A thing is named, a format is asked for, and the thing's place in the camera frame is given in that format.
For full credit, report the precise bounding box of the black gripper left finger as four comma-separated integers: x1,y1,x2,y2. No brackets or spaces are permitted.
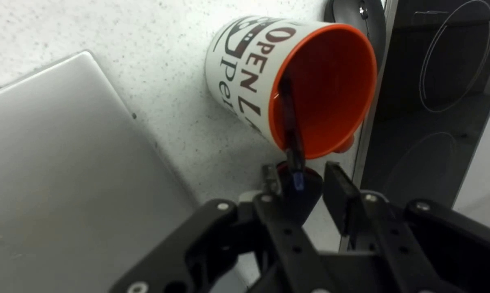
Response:
253,162,333,293

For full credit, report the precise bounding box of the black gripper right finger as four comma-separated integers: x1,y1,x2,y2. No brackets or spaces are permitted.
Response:
325,162,419,293

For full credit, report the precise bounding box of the dark pen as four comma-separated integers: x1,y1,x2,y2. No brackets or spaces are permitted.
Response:
281,74,305,191

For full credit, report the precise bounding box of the white mug with orange interior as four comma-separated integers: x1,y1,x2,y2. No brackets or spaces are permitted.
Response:
204,14,378,159

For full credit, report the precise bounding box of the black induction cooktop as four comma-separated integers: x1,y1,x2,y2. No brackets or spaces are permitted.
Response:
360,0,490,206

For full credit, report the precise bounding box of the silver closed laptop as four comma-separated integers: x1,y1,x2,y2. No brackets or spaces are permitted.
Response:
0,50,194,293

